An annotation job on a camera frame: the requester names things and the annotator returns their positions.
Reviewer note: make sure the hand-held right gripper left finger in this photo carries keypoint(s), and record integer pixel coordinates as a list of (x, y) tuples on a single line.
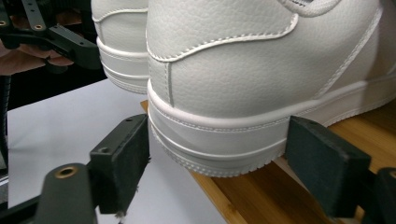
[(120, 165)]

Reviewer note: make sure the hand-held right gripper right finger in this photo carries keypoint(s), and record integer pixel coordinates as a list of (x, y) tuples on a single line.
[(327, 168)]

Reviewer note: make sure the white leather shoe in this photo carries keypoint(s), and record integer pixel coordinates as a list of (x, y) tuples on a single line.
[(124, 46), (249, 77)]

